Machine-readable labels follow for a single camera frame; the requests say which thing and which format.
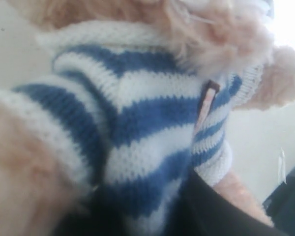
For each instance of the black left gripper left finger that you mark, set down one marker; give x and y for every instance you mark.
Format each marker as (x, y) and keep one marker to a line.
(97, 219)

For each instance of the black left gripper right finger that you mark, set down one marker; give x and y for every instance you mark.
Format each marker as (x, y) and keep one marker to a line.
(200, 211)

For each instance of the tan teddy bear striped shirt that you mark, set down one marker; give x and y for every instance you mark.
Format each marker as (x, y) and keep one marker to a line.
(138, 96)

